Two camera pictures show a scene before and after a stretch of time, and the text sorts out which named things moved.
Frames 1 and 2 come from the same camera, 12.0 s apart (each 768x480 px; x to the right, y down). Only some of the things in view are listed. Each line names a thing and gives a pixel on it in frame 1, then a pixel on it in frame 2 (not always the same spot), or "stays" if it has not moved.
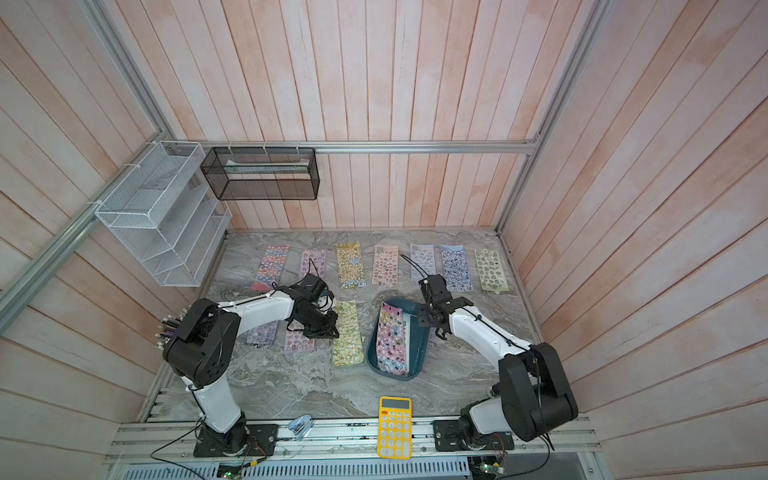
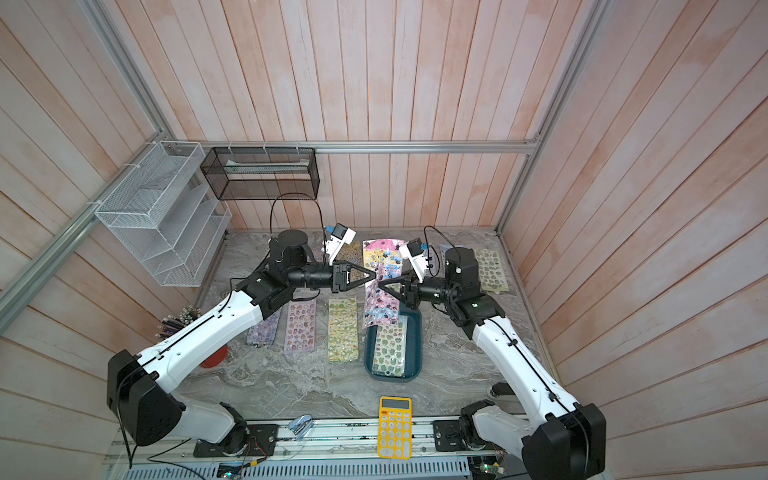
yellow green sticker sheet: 350,265 stays
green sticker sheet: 492,272 stays
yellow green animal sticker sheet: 347,349 stays
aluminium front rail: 526,442 stays
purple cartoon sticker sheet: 263,335 stays
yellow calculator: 395,421 stays
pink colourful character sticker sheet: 393,340 -> 383,258
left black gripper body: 317,324 -> 317,275
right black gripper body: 425,315 -> 437,292
